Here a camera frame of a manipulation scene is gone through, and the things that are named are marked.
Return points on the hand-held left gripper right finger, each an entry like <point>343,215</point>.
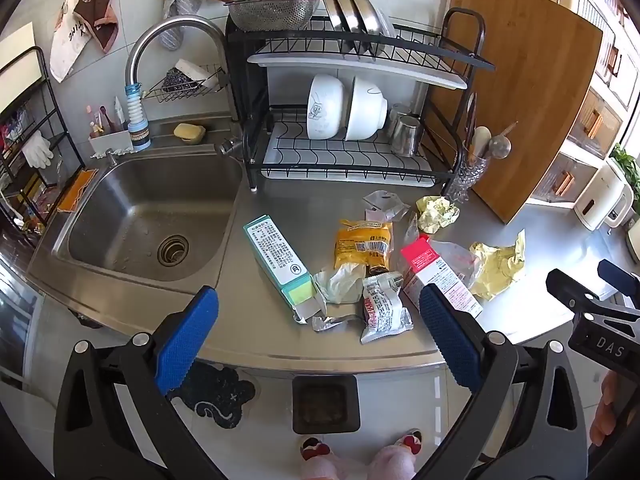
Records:
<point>450,340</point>

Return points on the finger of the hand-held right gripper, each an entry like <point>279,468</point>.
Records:
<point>617,276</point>
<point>567,286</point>

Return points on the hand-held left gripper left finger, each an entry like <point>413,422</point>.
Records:
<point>187,340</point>

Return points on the large yellow paper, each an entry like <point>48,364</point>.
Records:
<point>500,262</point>

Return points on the small yellow paper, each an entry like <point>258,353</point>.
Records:
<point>437,212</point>

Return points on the dark square trash bin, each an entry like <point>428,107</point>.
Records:
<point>325,402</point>

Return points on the person's right hand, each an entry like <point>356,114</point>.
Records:
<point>606,410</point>

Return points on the black cat floor mat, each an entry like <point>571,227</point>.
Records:
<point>215,392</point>

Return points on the red white carton box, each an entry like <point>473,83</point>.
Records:
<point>440,275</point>

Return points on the white red printed packet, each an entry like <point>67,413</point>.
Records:
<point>382,307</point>

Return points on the clear plastic bag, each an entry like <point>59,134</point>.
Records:
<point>462,260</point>

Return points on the white electric kettle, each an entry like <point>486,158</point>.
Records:
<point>602,195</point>

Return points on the right slipper with red bow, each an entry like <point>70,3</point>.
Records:
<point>407,442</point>

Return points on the slipper with red bow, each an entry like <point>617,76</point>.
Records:
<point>314,447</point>
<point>407,442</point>

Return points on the green potted plant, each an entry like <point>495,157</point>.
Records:
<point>627,162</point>

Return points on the silver foil strip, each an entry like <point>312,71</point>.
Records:
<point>332,321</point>

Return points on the green white carton box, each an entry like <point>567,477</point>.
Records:
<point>275,255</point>

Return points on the crumpled white wrapper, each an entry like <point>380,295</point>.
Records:
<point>337,282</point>

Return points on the yellow snack packet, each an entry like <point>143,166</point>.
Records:
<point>362,245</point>

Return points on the person's right pink trouser leg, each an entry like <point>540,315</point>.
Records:
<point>390,465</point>

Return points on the person's pink trouser leg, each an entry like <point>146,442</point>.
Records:
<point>390,465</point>
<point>320,470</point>

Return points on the stainless steel sink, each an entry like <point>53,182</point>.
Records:
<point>130,210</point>

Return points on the glass utensil holder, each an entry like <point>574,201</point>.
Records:
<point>467,180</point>

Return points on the clear plastic wrapper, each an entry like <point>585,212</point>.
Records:
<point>382,205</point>

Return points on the steel ladle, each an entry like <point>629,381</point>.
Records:
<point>500,145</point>

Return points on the left slipper with red bow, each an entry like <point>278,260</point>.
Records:
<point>314,447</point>

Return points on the wooden spoon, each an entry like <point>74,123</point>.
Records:
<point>481,140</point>

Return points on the person's left pink trouser leg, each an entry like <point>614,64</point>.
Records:
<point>320,470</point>

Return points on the orange cloth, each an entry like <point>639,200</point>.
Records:
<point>77,190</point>

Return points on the bamboo cutting board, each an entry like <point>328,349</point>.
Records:
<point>525,85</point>

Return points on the yellow soap in dish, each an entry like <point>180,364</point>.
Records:
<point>187,131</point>

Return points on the steel cup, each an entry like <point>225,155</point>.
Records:
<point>407,135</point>
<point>398,112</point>

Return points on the white brush holder box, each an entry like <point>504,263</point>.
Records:
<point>111,141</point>

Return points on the blue white faucet filter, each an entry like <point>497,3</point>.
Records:
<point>137,122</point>

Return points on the black two-tier dish rack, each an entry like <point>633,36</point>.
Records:
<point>250,110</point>

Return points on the white glove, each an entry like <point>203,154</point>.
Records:
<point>37,150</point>

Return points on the plain white bowl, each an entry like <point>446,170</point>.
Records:
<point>367,107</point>

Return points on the steel wool scrubber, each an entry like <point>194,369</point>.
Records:
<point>175,81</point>

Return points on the white printed bowl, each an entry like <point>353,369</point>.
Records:
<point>325,107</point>

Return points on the white sponge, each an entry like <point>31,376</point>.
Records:
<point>192,70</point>

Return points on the black metal shelf rack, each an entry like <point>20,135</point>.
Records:
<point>45,110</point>

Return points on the steel gooseneck faucet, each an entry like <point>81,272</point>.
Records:
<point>172,25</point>

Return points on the white printed hanging cloth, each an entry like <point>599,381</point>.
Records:
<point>67,45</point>

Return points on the steel plate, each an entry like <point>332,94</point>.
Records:
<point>332,10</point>
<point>350,12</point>
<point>375,17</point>

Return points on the steel mesh colander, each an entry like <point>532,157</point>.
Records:
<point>275,12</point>

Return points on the brown hanging cloth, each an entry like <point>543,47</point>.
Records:
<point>100,5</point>

